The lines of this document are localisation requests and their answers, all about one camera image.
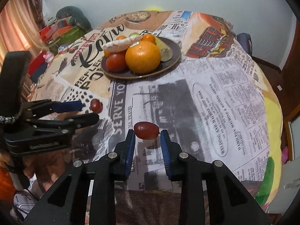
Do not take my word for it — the grey neck pillow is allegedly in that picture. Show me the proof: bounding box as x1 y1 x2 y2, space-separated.
56 6 93 32

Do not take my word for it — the dark round plate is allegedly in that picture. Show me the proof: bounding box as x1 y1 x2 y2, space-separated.
101 34 181 79

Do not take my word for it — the braided wrist strap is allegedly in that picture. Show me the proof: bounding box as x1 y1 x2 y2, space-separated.
0 103 24 125

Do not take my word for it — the left hand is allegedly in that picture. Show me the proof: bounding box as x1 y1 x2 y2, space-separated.
22 149 72 192

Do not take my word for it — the small mandarin orange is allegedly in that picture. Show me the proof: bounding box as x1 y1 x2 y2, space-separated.
142 33 156 43

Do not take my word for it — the blue chair back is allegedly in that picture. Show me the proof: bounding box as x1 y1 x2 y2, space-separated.
236 33 253 56

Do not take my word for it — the large orange with Dole sticker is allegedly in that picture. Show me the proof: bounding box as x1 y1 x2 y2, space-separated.
125 41 161 75

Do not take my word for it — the newspaper print tablecloth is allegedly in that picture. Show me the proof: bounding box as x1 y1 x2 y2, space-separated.
34 11 282 206

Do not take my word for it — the yellow cushion behind table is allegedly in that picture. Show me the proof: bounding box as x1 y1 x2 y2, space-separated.
147 7 163 12

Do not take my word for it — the peach curtain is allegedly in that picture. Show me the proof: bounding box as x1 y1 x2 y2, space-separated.
1 0 46 65

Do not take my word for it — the green patterned box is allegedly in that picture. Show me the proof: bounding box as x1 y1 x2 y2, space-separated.
48 26 86 55

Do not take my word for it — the green banana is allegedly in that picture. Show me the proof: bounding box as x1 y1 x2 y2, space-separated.
129 33 140 38
155 37 173 62

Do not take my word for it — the red grape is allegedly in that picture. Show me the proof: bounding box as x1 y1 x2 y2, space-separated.
90 99 103 114
134 121 159 140

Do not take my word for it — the red tomato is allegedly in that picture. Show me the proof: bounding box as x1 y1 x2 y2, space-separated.
106 52 127 73

